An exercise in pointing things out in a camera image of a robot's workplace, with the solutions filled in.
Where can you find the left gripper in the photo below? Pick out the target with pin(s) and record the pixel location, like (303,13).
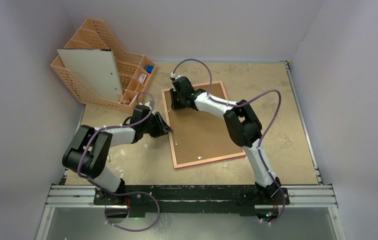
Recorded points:
(161,128)

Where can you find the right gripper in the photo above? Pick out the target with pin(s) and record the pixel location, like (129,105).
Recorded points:
(176,100)

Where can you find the pink picture frame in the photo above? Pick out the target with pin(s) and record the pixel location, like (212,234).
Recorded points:
(202,126)

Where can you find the brown cardboard backing board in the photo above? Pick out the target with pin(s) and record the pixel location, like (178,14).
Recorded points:
(202,126)

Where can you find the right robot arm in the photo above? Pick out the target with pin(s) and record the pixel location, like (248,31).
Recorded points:
(243,126)

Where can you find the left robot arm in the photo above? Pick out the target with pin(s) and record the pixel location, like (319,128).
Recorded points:
(87,152)

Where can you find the blue item in organizer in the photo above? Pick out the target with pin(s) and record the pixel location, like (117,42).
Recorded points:
(149,68)

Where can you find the white red small box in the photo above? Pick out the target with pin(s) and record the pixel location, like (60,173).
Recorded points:
(142,78)

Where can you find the orange plastic file organizer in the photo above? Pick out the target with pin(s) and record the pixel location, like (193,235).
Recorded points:
(95,34)

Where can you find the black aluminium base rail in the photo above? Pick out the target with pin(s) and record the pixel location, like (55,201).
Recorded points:
(244,200)

